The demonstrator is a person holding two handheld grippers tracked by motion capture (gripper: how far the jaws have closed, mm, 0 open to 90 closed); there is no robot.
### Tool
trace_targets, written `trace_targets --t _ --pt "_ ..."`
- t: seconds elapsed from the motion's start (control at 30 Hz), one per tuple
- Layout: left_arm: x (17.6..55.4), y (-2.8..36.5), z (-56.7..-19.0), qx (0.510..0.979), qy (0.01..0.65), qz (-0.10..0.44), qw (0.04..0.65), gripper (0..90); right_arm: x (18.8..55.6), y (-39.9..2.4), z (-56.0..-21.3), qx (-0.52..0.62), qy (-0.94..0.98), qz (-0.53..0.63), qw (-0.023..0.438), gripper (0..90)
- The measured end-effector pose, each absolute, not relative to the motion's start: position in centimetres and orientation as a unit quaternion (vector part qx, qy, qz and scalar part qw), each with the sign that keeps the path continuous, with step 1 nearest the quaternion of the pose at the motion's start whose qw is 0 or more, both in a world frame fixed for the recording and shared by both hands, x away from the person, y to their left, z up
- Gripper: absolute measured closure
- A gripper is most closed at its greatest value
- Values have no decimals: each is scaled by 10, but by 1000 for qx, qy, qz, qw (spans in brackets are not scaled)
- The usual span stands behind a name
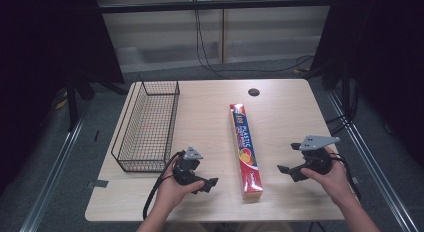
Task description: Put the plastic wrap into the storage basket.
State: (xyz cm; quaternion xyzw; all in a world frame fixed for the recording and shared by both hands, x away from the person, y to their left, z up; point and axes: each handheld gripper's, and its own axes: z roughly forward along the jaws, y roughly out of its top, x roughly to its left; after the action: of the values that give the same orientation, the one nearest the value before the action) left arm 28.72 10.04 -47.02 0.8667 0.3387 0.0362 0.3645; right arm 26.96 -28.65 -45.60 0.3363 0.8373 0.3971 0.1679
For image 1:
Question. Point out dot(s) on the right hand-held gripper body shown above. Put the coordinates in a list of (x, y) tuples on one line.
[(316, 158)]

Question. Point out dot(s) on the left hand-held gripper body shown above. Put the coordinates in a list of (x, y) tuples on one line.
[(185, 172)]

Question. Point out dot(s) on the person's left hand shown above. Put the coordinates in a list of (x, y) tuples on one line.
[(171, 192)]

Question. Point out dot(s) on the person's right hand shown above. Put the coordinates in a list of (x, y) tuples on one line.
[(335, 182)]

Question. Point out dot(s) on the grey tape piece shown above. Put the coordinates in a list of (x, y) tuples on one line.
[(98, 184), (356, 180)]

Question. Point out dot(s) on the long red plastic wrap box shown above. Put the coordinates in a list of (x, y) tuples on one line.
[(246, 148)]

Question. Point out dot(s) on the dark round table grommet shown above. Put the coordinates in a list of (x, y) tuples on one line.
[(254, 92)]

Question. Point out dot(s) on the small black tape strip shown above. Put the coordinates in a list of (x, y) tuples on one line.
[(96, 136)]

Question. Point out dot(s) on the dark curtain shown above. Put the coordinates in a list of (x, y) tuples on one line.
[(40, 58), (386, 58)]

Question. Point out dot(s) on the black metal stand leg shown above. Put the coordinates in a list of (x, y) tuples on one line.
[(72, 108)]

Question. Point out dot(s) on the black horizontal metal bar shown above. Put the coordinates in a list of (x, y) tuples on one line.
[(213, 6)]

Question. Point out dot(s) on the metal floor rail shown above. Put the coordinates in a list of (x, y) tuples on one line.
[(50, 185), (383, 182)]

